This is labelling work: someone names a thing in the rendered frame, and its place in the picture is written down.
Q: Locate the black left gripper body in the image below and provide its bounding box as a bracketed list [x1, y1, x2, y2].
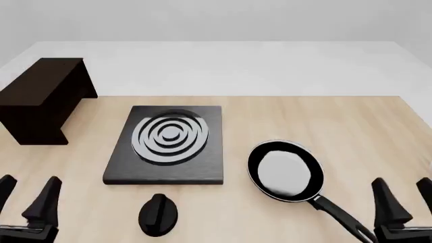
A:
[0, 222, 59, 243]

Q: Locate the dark wooden cabinet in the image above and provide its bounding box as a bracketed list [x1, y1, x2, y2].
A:
[0, 57, 99, 146]

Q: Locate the round black stove knob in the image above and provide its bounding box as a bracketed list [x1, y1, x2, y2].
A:
[138, 193, 179, 238]

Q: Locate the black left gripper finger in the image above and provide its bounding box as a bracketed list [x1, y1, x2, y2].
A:
[0, 174, 18, 211]
[21, 175, 63, 229]

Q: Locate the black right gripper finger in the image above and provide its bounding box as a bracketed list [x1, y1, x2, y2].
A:
[415, 176, 432, 213]
[371, 177, 413, 229]

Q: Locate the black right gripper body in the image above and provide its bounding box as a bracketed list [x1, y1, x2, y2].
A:
[373, 221, 432, 243]

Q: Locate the flat black stove plate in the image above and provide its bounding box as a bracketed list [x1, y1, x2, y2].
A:
[102, 105, 225, 186]

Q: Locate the black frying pan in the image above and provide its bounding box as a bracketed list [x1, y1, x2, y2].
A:
[247, 139, 377, 243]

